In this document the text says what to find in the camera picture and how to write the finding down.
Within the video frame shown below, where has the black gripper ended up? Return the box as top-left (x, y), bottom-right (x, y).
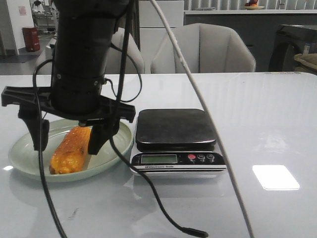
top-left (1, 71), bottom-right (136, 155)

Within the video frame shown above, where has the yellow corn cob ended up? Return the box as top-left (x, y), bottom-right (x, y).
top-left (49, 126), bottom-right (91, 175)

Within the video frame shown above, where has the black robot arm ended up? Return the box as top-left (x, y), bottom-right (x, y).
top-left (1, 0), bottom-right (135, 155)

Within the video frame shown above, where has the light green plate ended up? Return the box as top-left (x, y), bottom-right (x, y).
top-left (8, 119), bottom-right (133, 182)

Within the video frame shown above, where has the left grey upholstered chair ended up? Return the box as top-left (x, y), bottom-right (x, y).
top-left (35, 26), bottom-right (146, 75)

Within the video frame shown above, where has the grey upholstered chair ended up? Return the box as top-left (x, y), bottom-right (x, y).
top-left (151, 23), bottom-right (256, 74)
top-left (35, 26), bottom-right (146, 75)

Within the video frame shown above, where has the silver black kitchen scale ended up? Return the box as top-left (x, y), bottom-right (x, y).
top-left (130, 109), bottom-right (227, 179)

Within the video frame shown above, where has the red trash bin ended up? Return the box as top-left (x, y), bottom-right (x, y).
top-left (22, 27), bottom-right (40, 52)

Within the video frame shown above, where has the white cabinet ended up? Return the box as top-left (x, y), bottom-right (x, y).
top-left (139, 0), bottom-right (184, 73)

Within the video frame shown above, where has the right grey upholstered chair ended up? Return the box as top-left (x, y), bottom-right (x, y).
top-left (151, 23), bottom-right (256, 74)

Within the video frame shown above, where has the fruit bowl on counter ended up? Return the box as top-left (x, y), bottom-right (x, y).
top-left (243, 0), bottom-right (264, 10)

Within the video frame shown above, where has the dark grey appliance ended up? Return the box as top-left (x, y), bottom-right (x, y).
top-left (268, 24), bottom-right (317, 71)

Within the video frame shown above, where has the tan cushion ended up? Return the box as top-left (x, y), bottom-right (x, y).
top-left (294, 53), bottom-right (317, 75)

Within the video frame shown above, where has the white cable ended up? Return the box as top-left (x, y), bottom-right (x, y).
top-left (150, 0), bottom-right (256, 238)

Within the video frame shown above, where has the black cable with connector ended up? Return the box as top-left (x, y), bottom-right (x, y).
top-left (32, 0), bottom-right (209, 238)

